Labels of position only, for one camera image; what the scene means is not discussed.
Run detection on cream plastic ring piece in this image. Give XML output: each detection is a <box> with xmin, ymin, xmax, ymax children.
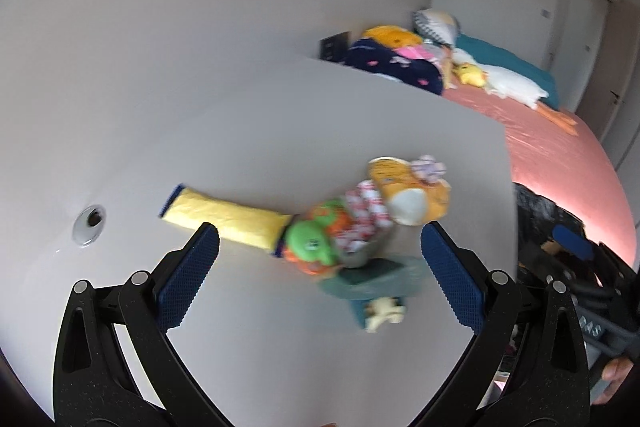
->
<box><xmin>363</xmin><ymin>297</ymin><xmax>407</xmax><ymax>334</ymax></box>

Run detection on purple white flower scrunchie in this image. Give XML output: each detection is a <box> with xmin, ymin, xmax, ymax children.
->
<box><xmin>410</xmin><ymin>155</ymin><xmax>447</xmax><ymax>184</ymax></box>

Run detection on teal cardboard box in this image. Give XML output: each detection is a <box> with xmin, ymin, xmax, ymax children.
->
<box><xmin>318</xmin><ymin>256</ymin><xmax>431</xmax><ymax>333</ymax></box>

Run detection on yellow snack wrapper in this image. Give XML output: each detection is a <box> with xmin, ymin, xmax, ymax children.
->
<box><xmin>158</xmin><ymin>184</ymin><xmax>295</xmax><ymax>253</ymax></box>

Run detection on green frog carrot toy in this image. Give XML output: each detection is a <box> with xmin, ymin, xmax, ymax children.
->
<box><xmin>282</xmin><ymin>198</ymin><xmax>354</xmax><ymax>277</ymax></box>

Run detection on black lined cardboard trash bin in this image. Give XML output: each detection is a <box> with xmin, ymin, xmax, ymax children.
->
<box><xmin>513</xmin><ymin>183</ymin><xmax>592</xmax><ymax>281</ymax></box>

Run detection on person's right hand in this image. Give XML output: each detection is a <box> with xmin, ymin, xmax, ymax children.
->
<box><xmin>593</xmin><ymin>358</ymin><xmax>634</xmax><ymax>405</ymax></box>

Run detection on pink bed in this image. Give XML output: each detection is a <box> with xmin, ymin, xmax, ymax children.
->
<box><xmin>444</xmin><ymin>86</ymin><xmax>637</xmax><ymax>265</ymax></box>

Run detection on metal table grommet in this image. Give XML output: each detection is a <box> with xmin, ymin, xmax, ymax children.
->
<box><xmin>72</xmin><ymin>205</ymin><xmax>106</xmax><ymax>247</ymax></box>

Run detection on white goose plush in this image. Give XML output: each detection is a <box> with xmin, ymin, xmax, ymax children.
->
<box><xmin>451</xmin><ymin>48</ymin><xmax>578</xmax><ymax>135</ymax></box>

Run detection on yellow duck plush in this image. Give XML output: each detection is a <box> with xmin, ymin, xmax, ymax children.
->
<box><xmin>454</xmin><ymin>63</ymin><xmax>487</xmax><ymax>89</ymax></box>

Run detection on teal pillow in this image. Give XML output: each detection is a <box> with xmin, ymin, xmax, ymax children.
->
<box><xmin>456</xmin><ymin>34</ymin><xmax>560</xmax><ymax>110</ymax></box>

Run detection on white closet door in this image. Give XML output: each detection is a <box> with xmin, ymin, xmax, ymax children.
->
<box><xmin>547</xmin><ymin>0</ymin><xmax>611</xmax><ymax>113</ymax></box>

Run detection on pink folded clothes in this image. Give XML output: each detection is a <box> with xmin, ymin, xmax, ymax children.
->
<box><xmin>394</xmin><ymin>43</ymin><xmax>452</xmax><ymax>89</ymax></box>

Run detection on checkered grey pillow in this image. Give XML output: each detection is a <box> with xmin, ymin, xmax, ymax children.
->
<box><xmin>412</xmin><ymin>9</ymin><xmax>460</xmax><ymax>48</ymax></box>

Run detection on yellow plush blanket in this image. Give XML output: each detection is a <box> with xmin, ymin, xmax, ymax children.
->
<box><xmin>362</xmin><ymin>25</ymin><xmax>423</xmax><ymax>49</ymax></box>

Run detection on navy patterned blanket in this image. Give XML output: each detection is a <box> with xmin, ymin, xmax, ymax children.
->
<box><xmin>343</xmin><ymin>38</ymin><xmax>444</xmax><ymax>95</ymax></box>

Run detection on black wall socket panel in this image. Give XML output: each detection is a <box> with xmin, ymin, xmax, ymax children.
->
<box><xmin>319</xmin><ymin>31</ymin><xmax>350</xmax><ymax>63</ymax></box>

